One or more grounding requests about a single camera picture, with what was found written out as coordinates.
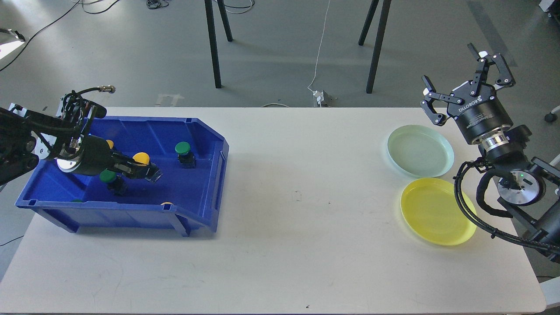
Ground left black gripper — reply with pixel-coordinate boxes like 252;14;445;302
56;135;163;183

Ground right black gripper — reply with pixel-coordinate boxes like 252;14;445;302
420;42;516;146

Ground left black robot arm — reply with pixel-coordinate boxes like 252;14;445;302
0;85;162;185

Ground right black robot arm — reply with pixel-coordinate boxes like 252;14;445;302
421;43;559;263

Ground pale green plate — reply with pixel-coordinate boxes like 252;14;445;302
385;124;455;178

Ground yellow plate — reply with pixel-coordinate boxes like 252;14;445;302
400;178;477;246

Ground blue plastic bin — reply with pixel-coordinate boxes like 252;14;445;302
15;116;229;237

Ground black stand legs right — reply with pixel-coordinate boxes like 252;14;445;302
358;0;392;94

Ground black stand legs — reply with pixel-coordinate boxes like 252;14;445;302
204;0;233;88
358;0;392;94

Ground white power plug block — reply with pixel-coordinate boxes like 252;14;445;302
313;90;334;108

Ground black stand legs left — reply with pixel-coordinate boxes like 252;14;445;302
204;0;233;88

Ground white cable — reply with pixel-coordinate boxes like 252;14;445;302
261;0;331;108

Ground black floor cable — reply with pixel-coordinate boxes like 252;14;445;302
0;0;121;73

